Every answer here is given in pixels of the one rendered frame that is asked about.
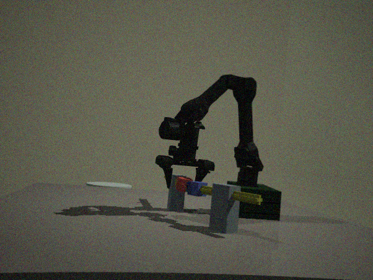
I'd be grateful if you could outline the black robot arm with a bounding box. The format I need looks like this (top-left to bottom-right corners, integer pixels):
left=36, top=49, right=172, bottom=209
left=159, top=74, right=264, bottom=187

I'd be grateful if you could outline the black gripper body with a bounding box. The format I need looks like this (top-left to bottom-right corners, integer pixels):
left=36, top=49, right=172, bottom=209
left=156, top=141, right=215, bottom=171

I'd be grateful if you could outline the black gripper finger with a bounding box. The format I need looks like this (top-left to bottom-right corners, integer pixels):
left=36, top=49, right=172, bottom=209
left=195, top=168, right=210, bottom=182
left=159, top=166, right=173, bottom=189

